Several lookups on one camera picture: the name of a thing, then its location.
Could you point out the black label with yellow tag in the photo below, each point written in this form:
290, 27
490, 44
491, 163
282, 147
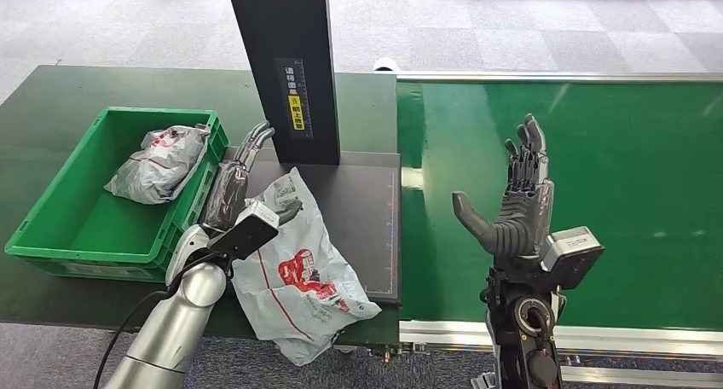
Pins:
295, 92

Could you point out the black inbound scanner machine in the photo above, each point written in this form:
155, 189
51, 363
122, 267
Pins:
350, 205

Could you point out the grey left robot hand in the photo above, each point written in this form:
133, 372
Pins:
229, 191

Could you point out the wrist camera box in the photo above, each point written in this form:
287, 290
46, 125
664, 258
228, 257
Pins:
245, 234
573, 256

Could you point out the crumpled grey poly package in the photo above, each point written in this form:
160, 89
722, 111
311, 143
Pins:
158, 171

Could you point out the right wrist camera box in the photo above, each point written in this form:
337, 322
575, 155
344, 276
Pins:
573, 256

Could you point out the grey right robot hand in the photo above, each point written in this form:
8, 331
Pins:
522, 228

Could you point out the green conveyor belt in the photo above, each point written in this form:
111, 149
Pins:
621, 177

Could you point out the grey poly package red print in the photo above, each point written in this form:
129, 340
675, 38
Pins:
305, 313

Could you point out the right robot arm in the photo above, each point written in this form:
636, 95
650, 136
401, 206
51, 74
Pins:
525, 330

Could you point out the metal frame connector bracket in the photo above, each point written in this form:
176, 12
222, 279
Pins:
387, 351

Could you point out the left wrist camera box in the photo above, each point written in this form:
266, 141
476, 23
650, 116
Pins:
245, 234

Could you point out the green plastic crate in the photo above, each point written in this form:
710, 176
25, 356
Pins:
85, 228

